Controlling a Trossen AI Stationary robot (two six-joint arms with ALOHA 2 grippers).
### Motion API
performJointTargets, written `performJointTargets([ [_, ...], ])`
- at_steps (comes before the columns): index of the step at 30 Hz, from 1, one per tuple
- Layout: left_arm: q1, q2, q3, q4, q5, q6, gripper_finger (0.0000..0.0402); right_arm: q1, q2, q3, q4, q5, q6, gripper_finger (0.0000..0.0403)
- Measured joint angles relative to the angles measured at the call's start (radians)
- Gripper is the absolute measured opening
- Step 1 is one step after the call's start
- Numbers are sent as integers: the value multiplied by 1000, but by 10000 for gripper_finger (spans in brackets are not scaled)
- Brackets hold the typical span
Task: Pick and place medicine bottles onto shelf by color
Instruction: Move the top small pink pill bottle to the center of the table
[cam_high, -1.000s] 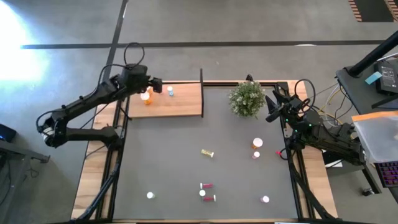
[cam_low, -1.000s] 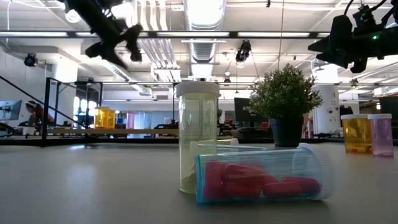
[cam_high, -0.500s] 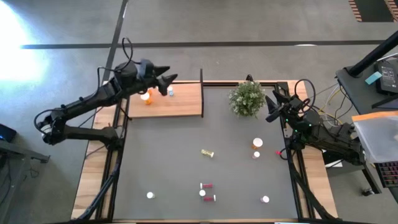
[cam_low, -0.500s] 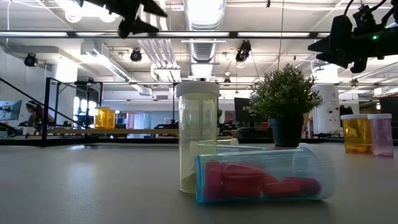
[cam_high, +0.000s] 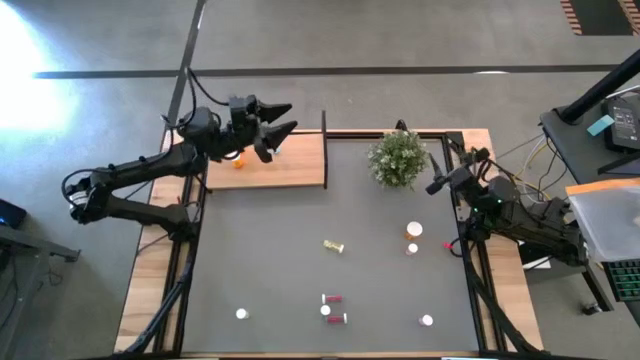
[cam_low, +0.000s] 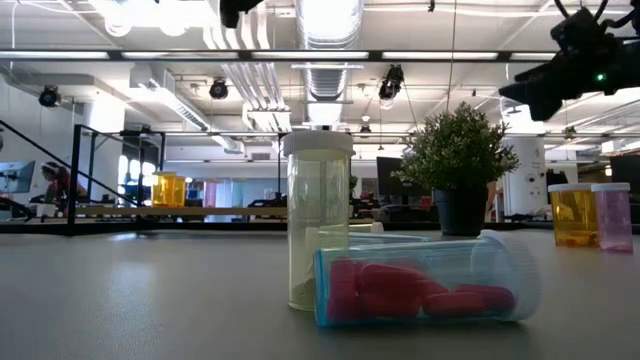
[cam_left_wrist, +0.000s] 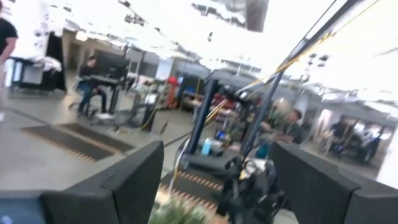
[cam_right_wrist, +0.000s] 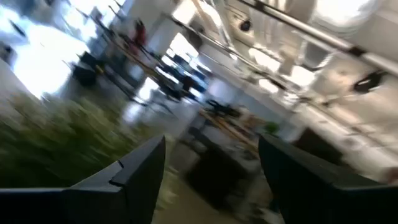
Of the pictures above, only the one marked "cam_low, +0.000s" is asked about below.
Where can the grey table mat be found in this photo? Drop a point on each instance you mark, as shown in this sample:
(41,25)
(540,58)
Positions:
(150,300)

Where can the small yellow pill bottle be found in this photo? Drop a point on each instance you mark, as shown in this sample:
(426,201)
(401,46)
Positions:
(367,228)

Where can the blue bottle with red pills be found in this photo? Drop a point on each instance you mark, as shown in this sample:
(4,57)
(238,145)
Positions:
(400,290)

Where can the black ceiling spotlight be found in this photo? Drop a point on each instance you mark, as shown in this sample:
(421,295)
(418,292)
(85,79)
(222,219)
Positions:
(49,96)
(218,89)
(391,82)

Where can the green plant in black pot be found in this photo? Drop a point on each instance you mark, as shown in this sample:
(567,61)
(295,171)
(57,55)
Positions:
(457,155)

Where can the wooden shelf board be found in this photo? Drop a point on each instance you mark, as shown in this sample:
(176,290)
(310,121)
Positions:
(225,211)

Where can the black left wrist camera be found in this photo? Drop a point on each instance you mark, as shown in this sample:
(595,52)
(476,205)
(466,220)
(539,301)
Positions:
(237,10)

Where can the black wall screen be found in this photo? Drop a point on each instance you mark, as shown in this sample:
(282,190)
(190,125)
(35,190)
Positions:
(387,175)

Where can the black metal shelf frame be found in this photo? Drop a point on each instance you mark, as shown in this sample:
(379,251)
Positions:
(76,175)

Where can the silver ventilation duct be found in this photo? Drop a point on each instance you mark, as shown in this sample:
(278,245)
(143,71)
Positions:
(327,30)

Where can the small pink pill bottle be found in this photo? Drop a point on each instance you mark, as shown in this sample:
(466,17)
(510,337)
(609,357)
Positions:
(210,195)
(612,220)

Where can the person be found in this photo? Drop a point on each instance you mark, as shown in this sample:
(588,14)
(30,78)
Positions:
(60,185)

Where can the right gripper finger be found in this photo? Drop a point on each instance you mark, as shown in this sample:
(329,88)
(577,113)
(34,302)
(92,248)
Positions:
(540,85)
(547,109)

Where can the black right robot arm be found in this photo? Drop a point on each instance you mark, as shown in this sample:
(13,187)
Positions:
(580,30)

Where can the computer monitor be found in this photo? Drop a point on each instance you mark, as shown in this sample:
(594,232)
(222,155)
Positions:
(15,176)

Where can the pale yellow pill bottle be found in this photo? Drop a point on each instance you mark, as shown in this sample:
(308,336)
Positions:
(317,210)

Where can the white round column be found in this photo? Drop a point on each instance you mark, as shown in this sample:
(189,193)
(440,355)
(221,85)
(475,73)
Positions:
(525,170)

